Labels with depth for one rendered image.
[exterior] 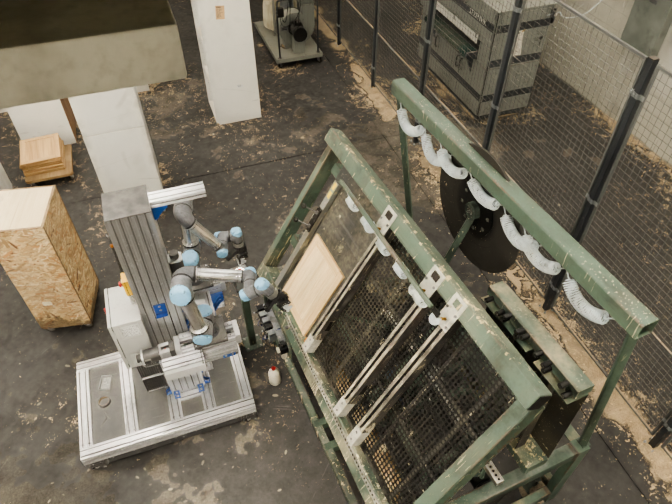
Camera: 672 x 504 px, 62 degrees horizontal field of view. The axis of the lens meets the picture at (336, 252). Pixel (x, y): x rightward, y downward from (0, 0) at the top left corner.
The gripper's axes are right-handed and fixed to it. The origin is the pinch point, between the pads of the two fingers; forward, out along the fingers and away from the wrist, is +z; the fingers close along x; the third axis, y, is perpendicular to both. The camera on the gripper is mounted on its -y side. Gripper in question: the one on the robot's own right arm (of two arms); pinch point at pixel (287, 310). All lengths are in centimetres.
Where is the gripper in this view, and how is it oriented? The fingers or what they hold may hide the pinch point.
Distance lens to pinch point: 353.0
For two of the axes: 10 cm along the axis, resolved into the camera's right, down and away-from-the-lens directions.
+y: 8.4, -5.3, -1.2
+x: -3.3, -6.8, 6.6
